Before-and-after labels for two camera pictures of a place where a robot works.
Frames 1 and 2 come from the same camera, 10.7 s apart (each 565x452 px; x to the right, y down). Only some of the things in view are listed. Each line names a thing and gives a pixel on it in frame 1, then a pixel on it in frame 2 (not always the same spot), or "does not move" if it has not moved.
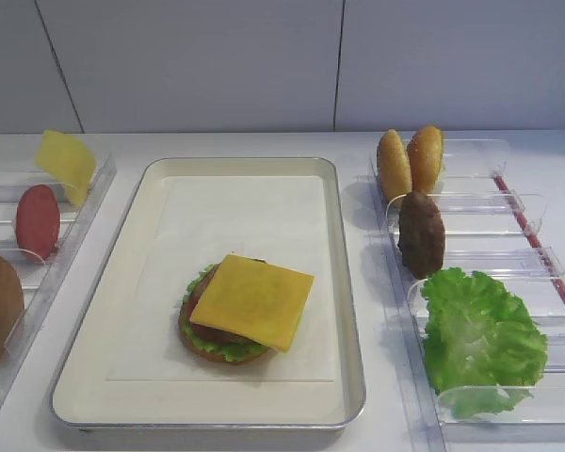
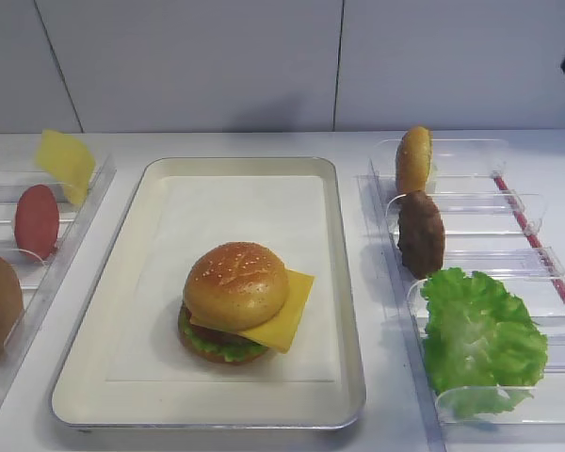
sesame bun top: (426, 152) → (235, 286)
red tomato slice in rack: (38, 220) does not move
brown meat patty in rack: (422, 234) does not move
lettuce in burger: (231, 350) does not move
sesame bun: (395, 169) → (413, 159)
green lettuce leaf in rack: (485, 352) does not move
